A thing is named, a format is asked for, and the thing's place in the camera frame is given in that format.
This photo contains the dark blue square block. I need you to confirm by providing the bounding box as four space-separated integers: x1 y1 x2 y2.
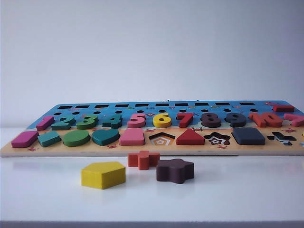
231 127 266 145

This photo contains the yellow number six piece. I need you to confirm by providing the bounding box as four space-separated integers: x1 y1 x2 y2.
152 113 172 128

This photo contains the pink number five piece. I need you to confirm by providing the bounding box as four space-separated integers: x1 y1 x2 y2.
127 113 146 128

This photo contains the pink trapezoid block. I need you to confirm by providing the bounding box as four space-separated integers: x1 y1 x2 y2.
119 128 146 146

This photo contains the red number seven piece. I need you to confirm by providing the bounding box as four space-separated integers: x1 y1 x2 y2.
177 113 198 128

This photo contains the teal number four piece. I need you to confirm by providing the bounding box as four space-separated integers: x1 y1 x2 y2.
102 114 123 129

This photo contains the red triangle block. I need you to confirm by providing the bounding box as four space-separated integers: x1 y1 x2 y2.
176 128 205 145

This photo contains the orange cross block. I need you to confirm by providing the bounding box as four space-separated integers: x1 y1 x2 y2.
127 151 160 171

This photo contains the teal heart block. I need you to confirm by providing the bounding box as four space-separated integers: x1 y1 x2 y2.
92 129 120 147

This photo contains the brown number eight piece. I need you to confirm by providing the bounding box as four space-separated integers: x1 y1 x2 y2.
201 113 222 128

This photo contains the green number three piece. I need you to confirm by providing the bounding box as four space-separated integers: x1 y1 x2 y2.
76 114 97 130

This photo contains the brown star block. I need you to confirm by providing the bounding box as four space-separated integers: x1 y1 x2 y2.
156 159 195 185

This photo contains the yellow pentagon block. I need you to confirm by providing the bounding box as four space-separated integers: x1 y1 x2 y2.
81 161 126 190

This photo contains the green oval block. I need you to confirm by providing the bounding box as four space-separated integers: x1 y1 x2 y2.
62 129 91 147

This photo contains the colourful wooden puzzle board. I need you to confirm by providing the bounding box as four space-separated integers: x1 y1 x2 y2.
0 99 304 158

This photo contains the teal number two piece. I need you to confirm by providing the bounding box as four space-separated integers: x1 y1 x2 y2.
51 115 76 131

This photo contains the teal trapezoid block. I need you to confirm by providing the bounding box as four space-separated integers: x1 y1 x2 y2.
37 130 62 147

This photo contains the magenta number one piece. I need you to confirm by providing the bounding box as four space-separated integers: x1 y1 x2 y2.
36 115 55 131

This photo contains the orange number ten piece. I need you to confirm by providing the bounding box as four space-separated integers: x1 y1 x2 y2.
248 112 284 128

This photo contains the magenta parallelogram block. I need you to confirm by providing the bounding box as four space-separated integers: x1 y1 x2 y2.
11 131 39 148

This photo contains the red minus sign piece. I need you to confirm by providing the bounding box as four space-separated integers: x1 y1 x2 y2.
272 104 295 113

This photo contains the pink math sign piece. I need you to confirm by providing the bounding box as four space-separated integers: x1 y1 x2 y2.
284 113 304 127

